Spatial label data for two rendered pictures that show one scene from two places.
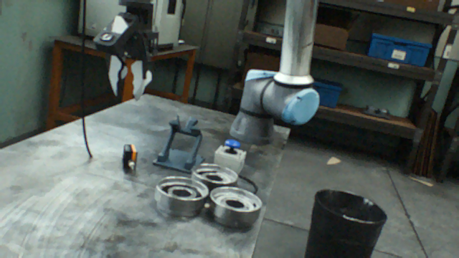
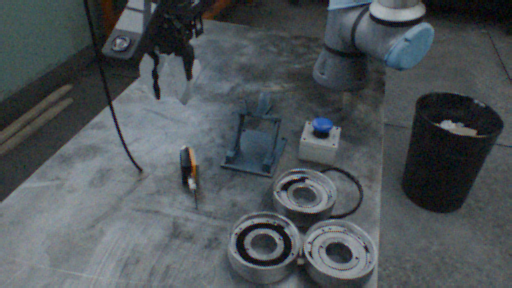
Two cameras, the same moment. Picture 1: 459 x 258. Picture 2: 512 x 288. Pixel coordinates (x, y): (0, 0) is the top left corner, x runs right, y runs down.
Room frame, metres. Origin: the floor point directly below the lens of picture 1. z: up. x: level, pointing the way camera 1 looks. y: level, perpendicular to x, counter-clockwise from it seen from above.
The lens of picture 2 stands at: (0.36, 0.05, 1.34)
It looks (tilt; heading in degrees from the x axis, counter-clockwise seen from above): 31 degrees down; 2
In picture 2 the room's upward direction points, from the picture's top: 5 degrees clockwise
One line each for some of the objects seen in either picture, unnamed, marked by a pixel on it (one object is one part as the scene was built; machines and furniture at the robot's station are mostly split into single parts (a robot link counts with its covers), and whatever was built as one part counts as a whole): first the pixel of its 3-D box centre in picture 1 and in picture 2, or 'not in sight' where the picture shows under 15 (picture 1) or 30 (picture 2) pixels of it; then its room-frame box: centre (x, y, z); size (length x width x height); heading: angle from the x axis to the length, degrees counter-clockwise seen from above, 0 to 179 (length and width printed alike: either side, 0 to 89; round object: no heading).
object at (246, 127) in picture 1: (254, 123); (344, 60); (1.42, -0.08, 0.85); 0.15 x 0.15 x 0.10
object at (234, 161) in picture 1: (229, 158); (320, 140); (1.09, -0.02, 0.82); 0.08 x 0.07 x 0.05; 171
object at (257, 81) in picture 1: (263, 89); (353, 18); (1.41, -0.08, 0.97); 0.13 x 0.12 x 0.14; 40
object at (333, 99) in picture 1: (313, 90); not in sight; (4.47, -0.76, 0.56); 0.52 x 0.38 x 0.22; 78
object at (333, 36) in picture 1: (328, 27); not in sight; (4.46, -0.74, 1.19); 0.52 x 0.42 x 0.38; 81
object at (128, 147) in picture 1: (128, 159); (188, 175); (0.95, 0.22, 0.82); 0.17 x 0.02 x 0.04; 21
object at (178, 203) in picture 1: (181, 196); (263, 247); (0.81, 0.07, 0.82); 0.10 x 0.10 x 0.04
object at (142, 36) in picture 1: (135, 29); (165, 6); (0.98, 0.25, 1.11); 0.09 x 0.08 x 0.12; 166
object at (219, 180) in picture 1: (214, 180); (304, 198); (0.92, 0.01, 0.82); 0.10 x 0.10 x 0.04
